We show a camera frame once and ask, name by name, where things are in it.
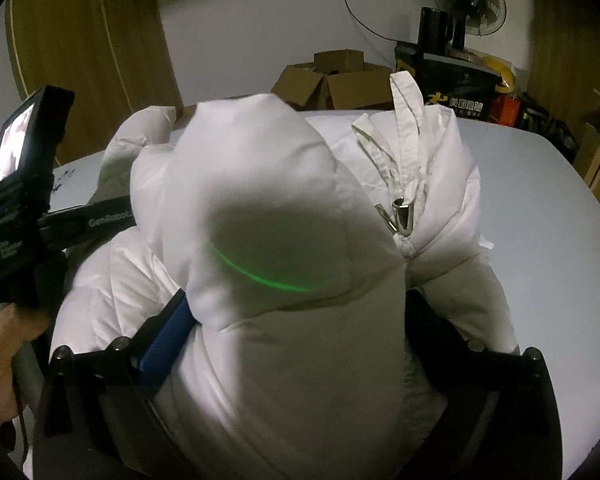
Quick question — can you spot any person's left hand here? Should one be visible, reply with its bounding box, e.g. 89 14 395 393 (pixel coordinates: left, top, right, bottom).
0 290 51 431

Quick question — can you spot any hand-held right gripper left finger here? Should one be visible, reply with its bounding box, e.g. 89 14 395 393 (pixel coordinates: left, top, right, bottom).
49 290 191 395

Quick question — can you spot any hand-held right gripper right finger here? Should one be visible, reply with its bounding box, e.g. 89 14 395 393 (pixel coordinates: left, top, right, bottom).
405 290 561 441

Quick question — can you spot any white puffer jacket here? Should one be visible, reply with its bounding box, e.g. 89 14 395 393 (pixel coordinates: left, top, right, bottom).
50 71 521 480

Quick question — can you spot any black delivery box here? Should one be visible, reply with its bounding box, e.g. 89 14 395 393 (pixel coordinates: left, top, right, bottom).
394 40 499 123

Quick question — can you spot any wooden cabinet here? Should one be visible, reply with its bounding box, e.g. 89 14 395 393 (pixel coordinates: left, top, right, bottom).
525 0 600 126

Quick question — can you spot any wooden wardrobe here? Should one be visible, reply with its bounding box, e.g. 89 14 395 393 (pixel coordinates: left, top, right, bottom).
5 0 182 163

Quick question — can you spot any large open cardboard box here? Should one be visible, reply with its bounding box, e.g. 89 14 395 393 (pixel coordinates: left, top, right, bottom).
270 62 397 112

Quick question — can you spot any black kettle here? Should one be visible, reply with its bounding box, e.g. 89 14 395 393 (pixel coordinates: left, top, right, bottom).
419 6 454 54

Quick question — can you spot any black power cable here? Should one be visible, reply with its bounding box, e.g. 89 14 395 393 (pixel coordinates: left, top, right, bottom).
336 0 407 45

